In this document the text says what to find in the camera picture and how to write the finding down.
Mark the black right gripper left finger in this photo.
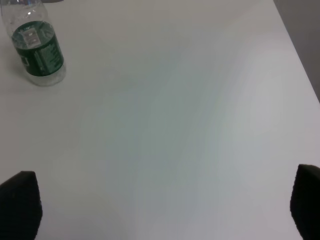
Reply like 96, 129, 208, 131
0, 171, 43, 240

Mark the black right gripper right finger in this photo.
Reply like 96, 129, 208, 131
290, 164, 320, 240

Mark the clear green-label water bottle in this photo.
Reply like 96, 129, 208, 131
0, 0, 66, 87

